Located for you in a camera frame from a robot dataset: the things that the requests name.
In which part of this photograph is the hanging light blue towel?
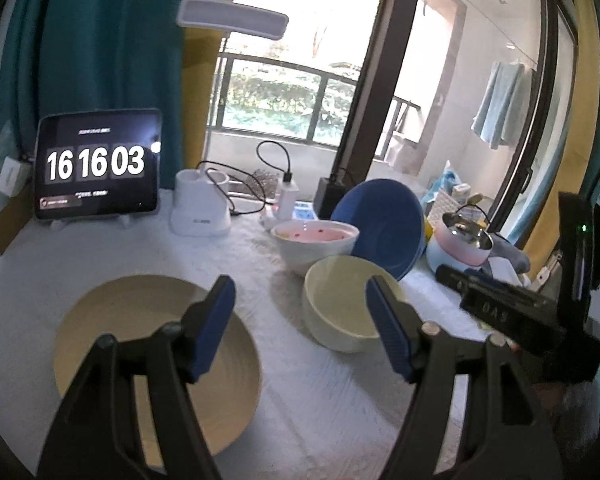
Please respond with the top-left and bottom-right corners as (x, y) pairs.
(471, 60), (533, 150)

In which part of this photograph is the pink steel-lined bowl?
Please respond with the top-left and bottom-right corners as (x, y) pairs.
(427, 210), (496, 267)

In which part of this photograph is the brown sliding door frame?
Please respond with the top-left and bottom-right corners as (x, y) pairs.
(330, 0), (426, 196)

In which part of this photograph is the cream bowl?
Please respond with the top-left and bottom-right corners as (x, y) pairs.
(303, 255), (406, 353)

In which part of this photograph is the cardboard box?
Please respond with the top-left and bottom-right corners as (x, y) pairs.
(0, 200), (36, 256)

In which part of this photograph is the black charger cable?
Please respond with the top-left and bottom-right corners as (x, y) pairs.
(256, 140), (296, 181)

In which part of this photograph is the white desk lamp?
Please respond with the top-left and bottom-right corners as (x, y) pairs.
(170, 0), (289, 237)
(182, 0), (253, 171)

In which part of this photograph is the white power strip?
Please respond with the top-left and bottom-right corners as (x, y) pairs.
(260, 200), (318, 231)

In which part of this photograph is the black lamp cable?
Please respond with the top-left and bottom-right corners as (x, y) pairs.
(196, 160), (281, 218)

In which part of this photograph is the balcony railing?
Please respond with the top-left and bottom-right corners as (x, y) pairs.
(207, 52), (421, 148)

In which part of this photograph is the light blue bowl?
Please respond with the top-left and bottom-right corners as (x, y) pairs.
(425, 240), (483, 273)

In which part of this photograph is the grey cloth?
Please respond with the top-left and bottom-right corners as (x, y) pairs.
(480, 232), (531, 276)

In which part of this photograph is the yellow curtain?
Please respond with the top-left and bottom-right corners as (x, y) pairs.
(520, 0), (600, 281)

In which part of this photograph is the person's right forearm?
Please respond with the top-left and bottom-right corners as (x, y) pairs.
(545, 380), (600, 476)

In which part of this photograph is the dark blue bowl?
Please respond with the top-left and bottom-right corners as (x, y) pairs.
(330, 178), (426, 282)

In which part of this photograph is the blue and white bag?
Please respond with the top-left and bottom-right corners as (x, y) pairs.
(422, 160), (463, 206)

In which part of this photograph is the black tablet clock display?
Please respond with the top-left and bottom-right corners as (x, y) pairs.
(32, 108), (163, 221)

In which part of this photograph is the white textured tablecloth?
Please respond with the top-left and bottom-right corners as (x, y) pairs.
(0, 187), (486, 480)

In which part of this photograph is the white strawberry print bowl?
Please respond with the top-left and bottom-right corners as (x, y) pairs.
(271, 220), (361, 277)

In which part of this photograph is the small white box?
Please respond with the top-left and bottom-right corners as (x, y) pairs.
(0, 156), (31, 196)

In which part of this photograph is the beige plate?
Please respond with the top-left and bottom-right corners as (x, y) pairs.
(53, 275), (262, 471)

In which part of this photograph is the white charger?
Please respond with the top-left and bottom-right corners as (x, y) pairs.
(275, 172), (301, 221)

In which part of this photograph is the black charger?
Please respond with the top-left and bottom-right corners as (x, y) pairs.
(313, 176), (341, 218)

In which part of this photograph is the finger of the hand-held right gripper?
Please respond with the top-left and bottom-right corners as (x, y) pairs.
(435, 265), (536, 307)

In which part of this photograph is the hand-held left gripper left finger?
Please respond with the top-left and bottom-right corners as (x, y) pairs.
(36, 274), (237, 480)

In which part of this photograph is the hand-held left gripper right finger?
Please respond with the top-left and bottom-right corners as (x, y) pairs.
(365, 276), (563, 480)

